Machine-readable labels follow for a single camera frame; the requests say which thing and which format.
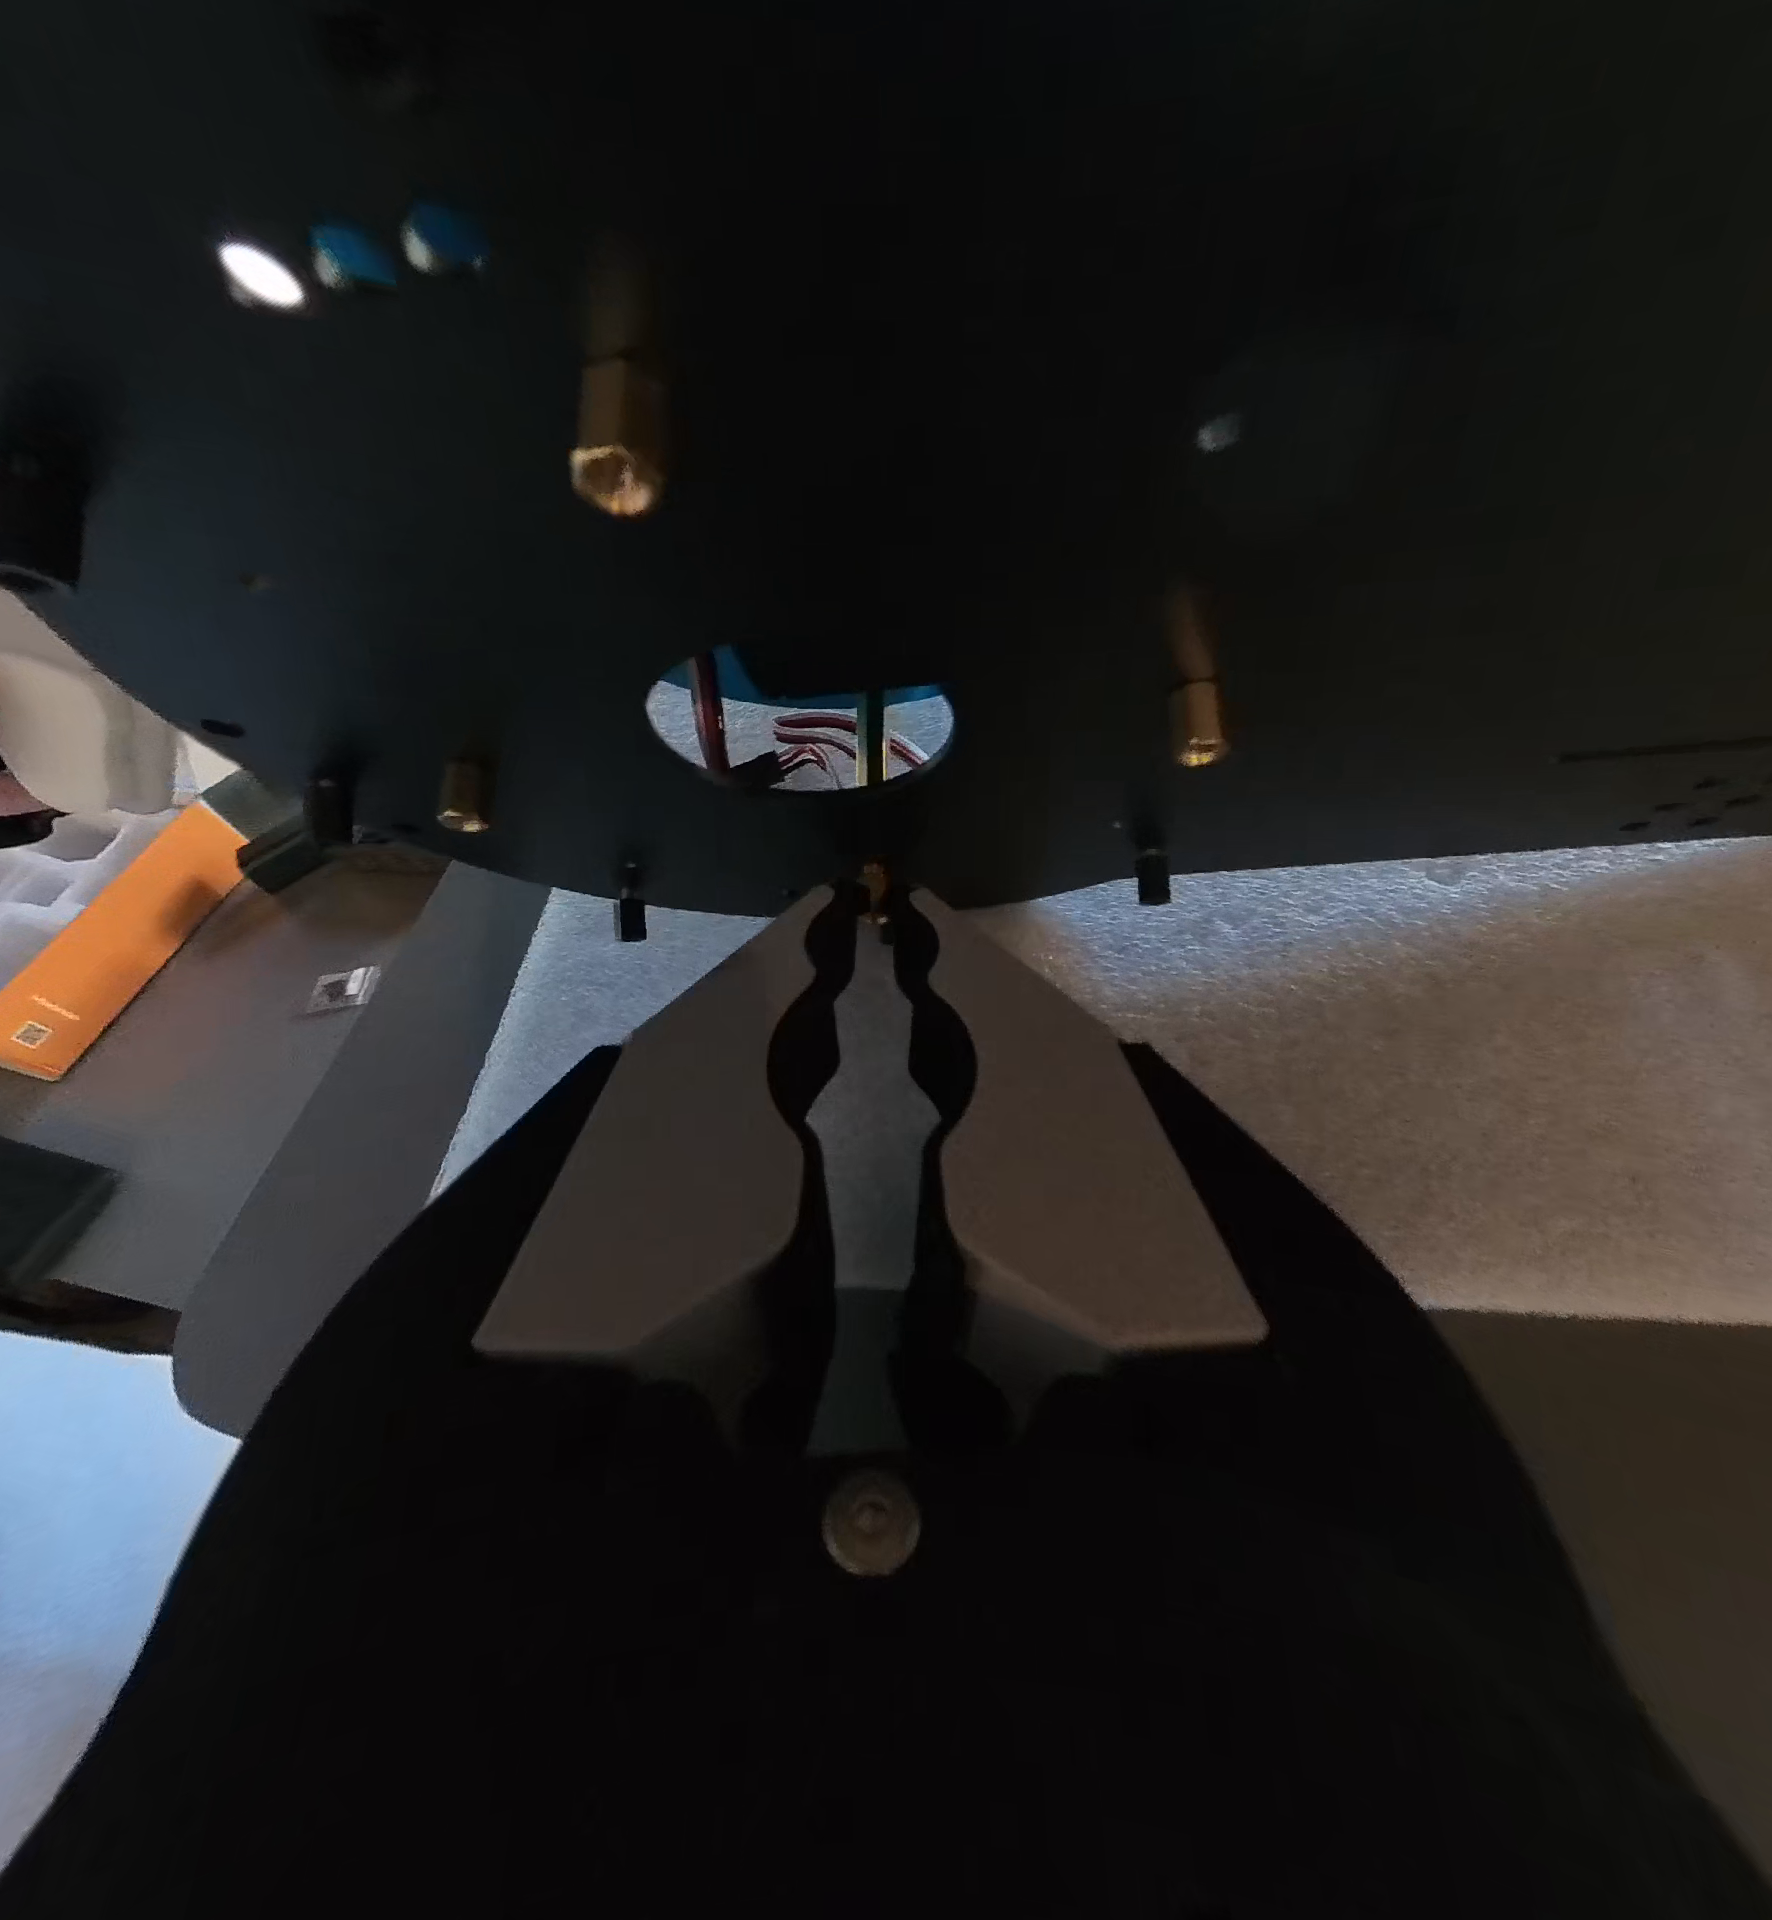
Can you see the grey foam mat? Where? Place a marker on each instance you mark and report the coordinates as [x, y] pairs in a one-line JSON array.
[[1426, 1080]]

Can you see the white foam tray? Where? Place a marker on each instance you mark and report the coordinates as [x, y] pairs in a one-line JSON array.
[[2, 915]]

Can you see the dark grey desk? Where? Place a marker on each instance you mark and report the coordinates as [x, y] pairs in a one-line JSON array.
[[332, 1139]]

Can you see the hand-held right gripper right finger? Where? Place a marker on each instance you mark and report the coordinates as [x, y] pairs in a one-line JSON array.
[[1081, 1185]]

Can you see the blue black toy robot arm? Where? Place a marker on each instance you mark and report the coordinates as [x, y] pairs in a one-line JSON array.
[[975, 375]]

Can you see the flat black box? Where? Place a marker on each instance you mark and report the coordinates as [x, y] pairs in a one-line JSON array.
[[2, 1201]]

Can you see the small clear packet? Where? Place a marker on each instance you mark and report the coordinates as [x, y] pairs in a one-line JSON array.
[[342, 991]]

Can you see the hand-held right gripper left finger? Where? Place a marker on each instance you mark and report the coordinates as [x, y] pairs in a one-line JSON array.
[[662, 1185]]

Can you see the orange and white parts box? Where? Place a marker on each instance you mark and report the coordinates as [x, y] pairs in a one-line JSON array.
[[122, 959]]

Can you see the small black part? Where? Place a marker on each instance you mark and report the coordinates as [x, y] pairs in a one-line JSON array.
[[284, 857]]

